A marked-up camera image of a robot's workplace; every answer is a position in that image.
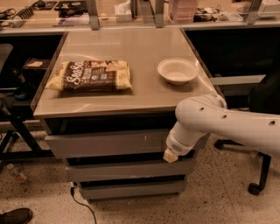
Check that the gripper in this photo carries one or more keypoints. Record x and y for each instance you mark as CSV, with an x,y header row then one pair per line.
x,y
177,146

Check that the grey top drawer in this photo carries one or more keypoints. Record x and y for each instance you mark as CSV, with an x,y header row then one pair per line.
x,y
100,144

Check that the grey drawer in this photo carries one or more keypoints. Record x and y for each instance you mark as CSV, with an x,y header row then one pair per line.
x,y
132,170
132,190
100,144

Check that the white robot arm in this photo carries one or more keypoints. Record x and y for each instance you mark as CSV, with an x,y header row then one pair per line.
x,y
208,113

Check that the grey middle drawer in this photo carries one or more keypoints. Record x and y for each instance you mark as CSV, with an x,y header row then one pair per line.
x,y
132,170

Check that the grey bottom drawer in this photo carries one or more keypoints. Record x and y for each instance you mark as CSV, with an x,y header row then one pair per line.
x,y
132,190

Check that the grey drawer cabinet desk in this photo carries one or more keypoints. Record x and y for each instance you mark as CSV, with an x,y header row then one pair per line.
x,y
143,49

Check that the white paper bowl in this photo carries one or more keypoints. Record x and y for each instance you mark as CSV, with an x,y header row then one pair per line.
x,y
177,71

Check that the grey metal shelf right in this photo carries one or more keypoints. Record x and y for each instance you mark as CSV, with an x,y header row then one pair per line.
x,y
237,85

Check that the brown yellow snack bag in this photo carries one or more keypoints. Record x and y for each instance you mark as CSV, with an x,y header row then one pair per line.
x,y
91,75

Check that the black office chair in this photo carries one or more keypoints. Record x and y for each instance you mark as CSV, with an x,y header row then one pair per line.
x,y
265,98

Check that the pink plastic basket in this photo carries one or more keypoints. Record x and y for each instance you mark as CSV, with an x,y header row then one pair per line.
x,y
182,11

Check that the white tissue box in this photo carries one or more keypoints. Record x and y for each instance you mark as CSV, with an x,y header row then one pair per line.
x,y
123,12

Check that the plastic bottle on floor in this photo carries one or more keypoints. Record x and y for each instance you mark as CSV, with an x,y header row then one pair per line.
x,y
17,173

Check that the black shoe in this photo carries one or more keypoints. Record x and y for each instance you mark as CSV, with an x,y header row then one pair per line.
x,y
16,216

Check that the black desk frame left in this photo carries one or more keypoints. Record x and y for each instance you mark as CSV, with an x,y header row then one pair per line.
x,y
18,129

